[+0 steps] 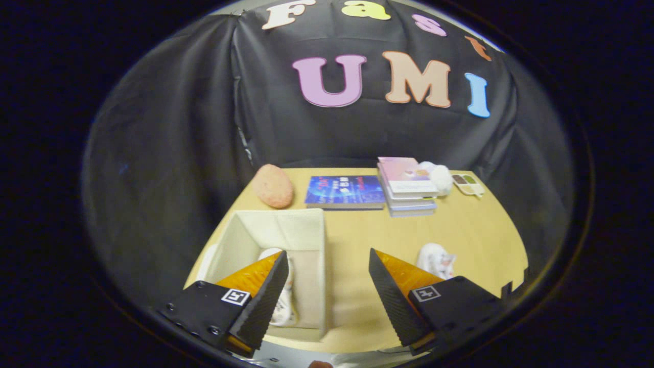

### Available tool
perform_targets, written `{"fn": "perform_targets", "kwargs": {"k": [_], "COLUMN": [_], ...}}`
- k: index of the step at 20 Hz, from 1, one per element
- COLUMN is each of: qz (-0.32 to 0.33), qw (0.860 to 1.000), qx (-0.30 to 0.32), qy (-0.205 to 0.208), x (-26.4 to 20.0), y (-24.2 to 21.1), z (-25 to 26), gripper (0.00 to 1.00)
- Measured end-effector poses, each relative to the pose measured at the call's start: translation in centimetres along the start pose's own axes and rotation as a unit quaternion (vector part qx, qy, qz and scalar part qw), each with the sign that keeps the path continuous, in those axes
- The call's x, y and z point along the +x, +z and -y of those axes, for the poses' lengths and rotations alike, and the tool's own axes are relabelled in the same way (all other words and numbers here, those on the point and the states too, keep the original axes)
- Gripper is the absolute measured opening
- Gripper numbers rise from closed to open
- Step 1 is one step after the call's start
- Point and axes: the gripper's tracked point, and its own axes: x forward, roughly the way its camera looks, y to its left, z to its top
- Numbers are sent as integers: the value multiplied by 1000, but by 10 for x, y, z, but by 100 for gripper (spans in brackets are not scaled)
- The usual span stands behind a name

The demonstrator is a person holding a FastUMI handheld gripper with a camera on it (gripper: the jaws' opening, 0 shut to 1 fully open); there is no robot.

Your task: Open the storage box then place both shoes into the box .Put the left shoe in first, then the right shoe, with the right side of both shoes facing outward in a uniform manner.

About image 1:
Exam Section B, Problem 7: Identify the blue cover book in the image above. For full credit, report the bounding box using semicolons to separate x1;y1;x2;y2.
305;175;386;211

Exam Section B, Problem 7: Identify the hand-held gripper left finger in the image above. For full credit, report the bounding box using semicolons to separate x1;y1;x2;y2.
157;249;290;358

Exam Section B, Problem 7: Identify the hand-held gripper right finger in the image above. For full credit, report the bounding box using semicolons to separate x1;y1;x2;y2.
369;248;513;356

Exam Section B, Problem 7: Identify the pink cover book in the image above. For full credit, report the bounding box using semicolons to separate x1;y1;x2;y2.
377;157;439;199

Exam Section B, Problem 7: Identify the black backdrop cloth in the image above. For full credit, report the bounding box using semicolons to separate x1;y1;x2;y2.
84;0;575;307

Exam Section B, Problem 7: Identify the pink oval sponge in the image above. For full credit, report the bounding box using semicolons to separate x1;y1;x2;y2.
252;164;295;210

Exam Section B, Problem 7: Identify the pale blue book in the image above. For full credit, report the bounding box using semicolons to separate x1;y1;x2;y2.
387;199;438;218

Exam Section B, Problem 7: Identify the small colour palette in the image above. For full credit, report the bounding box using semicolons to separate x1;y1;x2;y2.
452;173;485;198

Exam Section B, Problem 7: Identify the brown lidded fabric storage box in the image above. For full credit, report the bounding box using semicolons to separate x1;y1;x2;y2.
197;208;328;342

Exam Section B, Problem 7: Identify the white fluffy ball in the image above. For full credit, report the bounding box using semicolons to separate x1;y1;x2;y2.
419;161;454;197

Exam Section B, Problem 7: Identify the white canvas shoe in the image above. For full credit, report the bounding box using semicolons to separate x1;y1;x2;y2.
258;248;299;328
416;243;457;281

